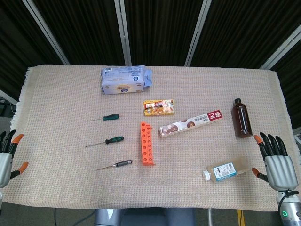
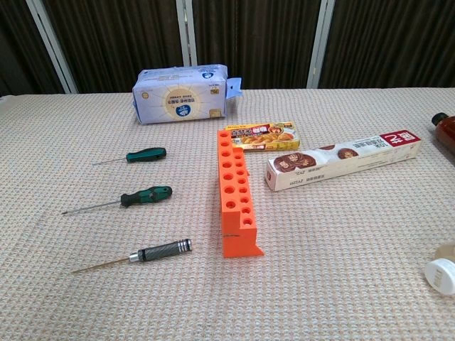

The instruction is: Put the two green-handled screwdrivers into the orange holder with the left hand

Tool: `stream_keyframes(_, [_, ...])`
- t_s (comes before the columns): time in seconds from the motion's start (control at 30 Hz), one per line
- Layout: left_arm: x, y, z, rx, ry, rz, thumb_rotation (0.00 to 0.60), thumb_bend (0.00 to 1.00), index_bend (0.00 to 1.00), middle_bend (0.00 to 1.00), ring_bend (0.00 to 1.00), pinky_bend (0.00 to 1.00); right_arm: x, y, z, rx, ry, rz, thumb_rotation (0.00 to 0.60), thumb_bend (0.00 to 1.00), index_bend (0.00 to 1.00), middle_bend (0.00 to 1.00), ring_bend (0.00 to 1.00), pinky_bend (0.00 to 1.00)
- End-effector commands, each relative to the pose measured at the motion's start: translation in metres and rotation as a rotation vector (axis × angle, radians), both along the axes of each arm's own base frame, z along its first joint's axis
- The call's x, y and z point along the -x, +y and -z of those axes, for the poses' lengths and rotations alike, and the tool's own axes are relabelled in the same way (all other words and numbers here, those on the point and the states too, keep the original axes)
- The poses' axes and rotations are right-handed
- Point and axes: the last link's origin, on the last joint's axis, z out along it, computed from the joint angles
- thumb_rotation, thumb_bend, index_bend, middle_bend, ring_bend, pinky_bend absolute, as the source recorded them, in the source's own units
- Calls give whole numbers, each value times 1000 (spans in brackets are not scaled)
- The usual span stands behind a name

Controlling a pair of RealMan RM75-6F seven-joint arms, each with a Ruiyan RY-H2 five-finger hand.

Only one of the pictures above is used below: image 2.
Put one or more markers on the white plastic wrap box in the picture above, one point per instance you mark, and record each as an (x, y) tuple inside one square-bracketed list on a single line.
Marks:
[(337, 167)]

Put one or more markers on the beige woven table cloth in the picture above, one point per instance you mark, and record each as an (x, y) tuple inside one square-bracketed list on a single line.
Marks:
[(106, 302)]

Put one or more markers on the dark partition panel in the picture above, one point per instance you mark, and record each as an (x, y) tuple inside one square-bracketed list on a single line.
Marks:
[(391, 35), (14, 42), (256, 35), (117, 35)]

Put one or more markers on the blue tissue pack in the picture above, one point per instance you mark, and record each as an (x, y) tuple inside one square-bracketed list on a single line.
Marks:
[(177, 103)]

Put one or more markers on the green and black screwdriver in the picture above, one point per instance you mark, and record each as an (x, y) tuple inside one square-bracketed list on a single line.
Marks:
[(145, 197)]

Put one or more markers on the white partition post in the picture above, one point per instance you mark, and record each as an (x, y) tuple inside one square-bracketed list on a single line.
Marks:
[(321, 42), (186, 32), (53, 46)]

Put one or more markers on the clear bottle white cap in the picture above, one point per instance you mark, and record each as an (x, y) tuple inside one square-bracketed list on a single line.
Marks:
[(440, 275)]

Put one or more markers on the orange tool holder block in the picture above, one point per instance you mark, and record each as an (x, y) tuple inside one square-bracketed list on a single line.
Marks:
[(231, 227)]

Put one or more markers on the yellow curry box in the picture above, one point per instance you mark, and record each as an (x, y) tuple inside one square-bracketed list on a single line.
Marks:
[(266, 136)]

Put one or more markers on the brown plastic bottle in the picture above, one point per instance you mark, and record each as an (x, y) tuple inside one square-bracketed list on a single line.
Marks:
[(446, 135)]

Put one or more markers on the black silver precision screwdriver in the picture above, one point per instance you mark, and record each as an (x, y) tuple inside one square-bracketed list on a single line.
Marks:
[(163, 250)]

